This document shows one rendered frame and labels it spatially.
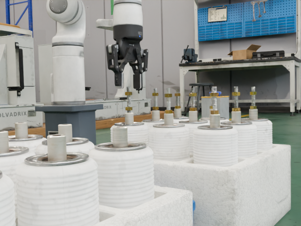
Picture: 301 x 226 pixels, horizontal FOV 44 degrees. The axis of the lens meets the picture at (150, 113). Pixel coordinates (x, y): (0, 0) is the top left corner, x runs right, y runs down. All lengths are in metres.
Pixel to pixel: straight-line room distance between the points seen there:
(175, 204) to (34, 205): 0.20
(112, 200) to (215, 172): 0.28
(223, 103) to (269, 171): 0.38
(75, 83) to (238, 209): 0.59
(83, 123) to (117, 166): 0.59
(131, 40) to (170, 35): 5.54
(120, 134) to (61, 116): 0.56
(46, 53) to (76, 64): 2.46
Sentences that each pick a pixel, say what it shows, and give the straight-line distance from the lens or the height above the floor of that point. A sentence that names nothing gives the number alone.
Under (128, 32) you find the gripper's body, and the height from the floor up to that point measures 0.48.
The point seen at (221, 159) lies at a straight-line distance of 0.77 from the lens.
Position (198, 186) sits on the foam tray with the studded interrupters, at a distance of 0.76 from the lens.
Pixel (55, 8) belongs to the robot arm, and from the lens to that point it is 1.11.
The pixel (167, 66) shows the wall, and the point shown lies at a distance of 6.44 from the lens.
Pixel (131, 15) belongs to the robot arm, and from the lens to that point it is 0.92.
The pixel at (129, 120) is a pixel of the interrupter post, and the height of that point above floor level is 0.26.
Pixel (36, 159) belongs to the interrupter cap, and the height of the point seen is 0.25.
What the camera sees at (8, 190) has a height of 0.24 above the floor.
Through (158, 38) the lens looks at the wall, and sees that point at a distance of 6.56.
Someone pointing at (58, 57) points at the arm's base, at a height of 0.44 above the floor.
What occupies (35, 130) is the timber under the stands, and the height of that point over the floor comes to 0.07.
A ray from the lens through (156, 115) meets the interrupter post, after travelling 1.02.
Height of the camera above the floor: 0.33
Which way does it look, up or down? 3 degrees down
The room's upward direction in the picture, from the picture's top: 1 degrees counter-clockwise
